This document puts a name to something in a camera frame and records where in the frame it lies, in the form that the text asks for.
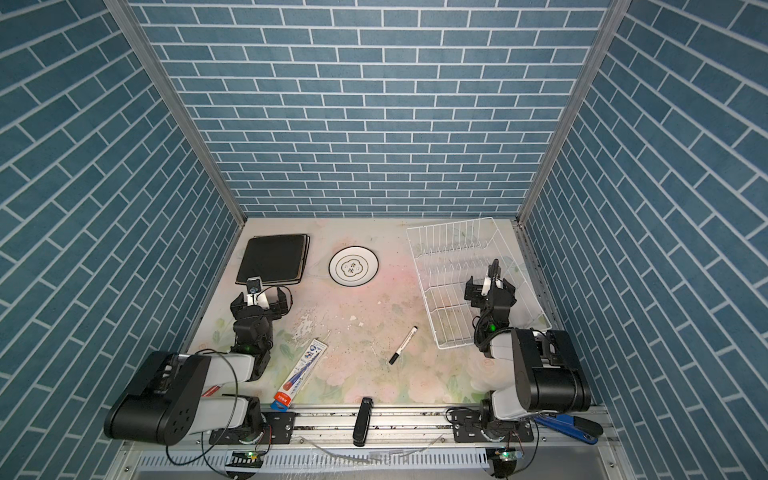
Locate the round clear glass plate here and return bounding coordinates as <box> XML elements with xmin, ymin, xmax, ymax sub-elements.
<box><xmin>328</xmin><ymin>246</ymin><xmax>379</xmax><ymax>287</ymax></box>

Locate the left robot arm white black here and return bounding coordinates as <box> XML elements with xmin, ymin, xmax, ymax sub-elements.
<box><xmin>103</xmin><ymin>279</ymin><xmax>292</xmax><ymax>446</ymax></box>

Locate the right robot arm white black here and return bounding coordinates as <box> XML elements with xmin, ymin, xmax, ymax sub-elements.
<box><xmin>464</xmin><ymin>276</ymin><xmax>592</xmax><ymax>434</ymax></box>

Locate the red marker pen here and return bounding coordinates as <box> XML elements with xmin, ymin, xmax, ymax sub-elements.
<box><xmin>202</xmin><ymin>385</ymin><xmax>220</xmax><ymax>397</ymax></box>

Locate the black white marker pen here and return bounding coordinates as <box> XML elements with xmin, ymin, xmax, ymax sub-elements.
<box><xmin>388</xmin><ymin>326</ymin><xmax>419</xmax><ymax>365</ymax></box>

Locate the left green circuit board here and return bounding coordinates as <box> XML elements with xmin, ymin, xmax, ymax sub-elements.
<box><xmin>226</xmin><ymin>451</ymin><xmax>264</xmax><ymax>471</ymax></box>

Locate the green circuit board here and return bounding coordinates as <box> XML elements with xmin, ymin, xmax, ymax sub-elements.
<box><xmin>486</xmin><ymin>447</ymin><xmax>524</xmax><ymax>471</ymax></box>
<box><xmin>226</xmin><ymin>451</ymin><xmax>264</xmax><ymax>471</ymax></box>

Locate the right green circuit board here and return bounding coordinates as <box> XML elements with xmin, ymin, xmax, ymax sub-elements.
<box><xmin>486</xmin><ymin>447</ymin><xmax>524</xmax><ymax>471</ymax></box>

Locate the blue black crimping tool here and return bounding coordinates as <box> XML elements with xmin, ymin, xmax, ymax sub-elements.
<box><xmin>534</xmin><ymin>414</ymin><xmax>604</xmax><ymax>445</ymax></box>

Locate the black remote control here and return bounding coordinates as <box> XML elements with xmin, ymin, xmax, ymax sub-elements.
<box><xmin>352</xmin><ymin>397</ymin><xmax>374</xmax><ymax>448</ymax></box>

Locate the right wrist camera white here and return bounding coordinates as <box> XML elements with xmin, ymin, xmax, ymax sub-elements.
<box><xmin>481</xmin><ymin>259</ymin><xmax>502</xmax><ymax>296</ymax></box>

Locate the white wire dish rack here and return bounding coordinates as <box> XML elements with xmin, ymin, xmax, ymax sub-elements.
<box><xmin>406</xmin><ymin>217</ymin><xmax>551</xmax><ymax>350</ymax></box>

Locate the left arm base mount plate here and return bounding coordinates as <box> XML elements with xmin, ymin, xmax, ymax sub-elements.
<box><xmin>208</xmin><ymin>411</ymin><xmax>296</xmax><ymax>445</ymax></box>

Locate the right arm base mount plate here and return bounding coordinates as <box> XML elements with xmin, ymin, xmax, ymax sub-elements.
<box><xmin>444</xmin><ymin>406</ymin><xmax>534</xmax><ymax>443</ymax></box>

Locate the white slotted cable duct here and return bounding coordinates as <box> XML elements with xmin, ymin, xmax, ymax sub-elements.
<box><xmin>134</xmin><ymin>448</ymin><xmax>490</xmax><ymax>473</ymax></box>

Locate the aluminium rail frame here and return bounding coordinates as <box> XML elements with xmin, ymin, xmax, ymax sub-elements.
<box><xmin>106</xmin><ymin>405</ymin><xmax>635</xmax><ymax>479</ymax></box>

